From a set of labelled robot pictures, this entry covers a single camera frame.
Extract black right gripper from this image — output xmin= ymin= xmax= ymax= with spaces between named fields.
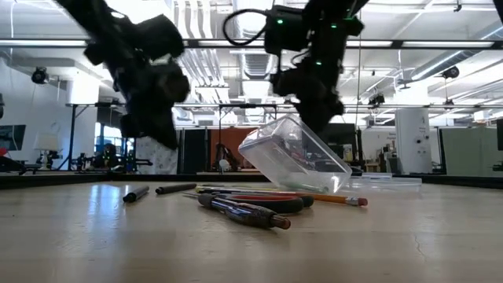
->
xmin=270 ymin=64 xmax=346 ymax=134

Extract clear plastic bag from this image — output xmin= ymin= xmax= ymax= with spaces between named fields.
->
xmin=237 ymin=113 xmax=354 ymax=194

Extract orange pencil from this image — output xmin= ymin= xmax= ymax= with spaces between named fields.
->
xmin=196 ymin=186 xmax=369 ymax=208

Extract black red scissors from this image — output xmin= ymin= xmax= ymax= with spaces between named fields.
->
xmin=214 ymin=191 xmax=315 ymax=215

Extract yellow pen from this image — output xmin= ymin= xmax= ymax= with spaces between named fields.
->
xmin=195 ymin=186 xmax=276 ymax=194

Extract clear plastic box lid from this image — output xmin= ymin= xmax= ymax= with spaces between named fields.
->
xmin=345 ymin=174 xmax=424 ymax=193

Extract orange partition panel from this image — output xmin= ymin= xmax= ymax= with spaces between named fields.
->
xmin=209 ymin=127 xmax=257 ymax=171

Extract slim dark pen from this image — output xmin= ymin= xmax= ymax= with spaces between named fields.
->
xmin=155 ymin=182 xmax=198 ymax=196

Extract white cylindrical column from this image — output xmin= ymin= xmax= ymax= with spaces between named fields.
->
xmin=394 ymin=108 xmax=434 ymax=175

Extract purple pen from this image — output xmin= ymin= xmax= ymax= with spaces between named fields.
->
xmin=197 ymin=193 xmax=292 ymax=230

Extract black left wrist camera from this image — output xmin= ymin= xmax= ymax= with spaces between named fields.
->
xmin=135 ymin=14 xmax=185 ymax=60

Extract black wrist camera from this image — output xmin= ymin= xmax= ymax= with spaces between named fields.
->
xmin=135 ymin=14 xmax=185 ymax=60
xmin=263 ymin=6 xmax=311 ymax=56

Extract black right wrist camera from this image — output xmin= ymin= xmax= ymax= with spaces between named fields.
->
xmin=263 ymin=6 xmax=311 ymax=56

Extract black camera cable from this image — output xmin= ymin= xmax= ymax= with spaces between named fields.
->
xmin=222 ymin=8 xmax=272 ymax=46

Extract black aluminium table frame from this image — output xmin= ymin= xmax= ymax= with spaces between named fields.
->
xmin=0 ymin=171 xmax=503 ymax=190

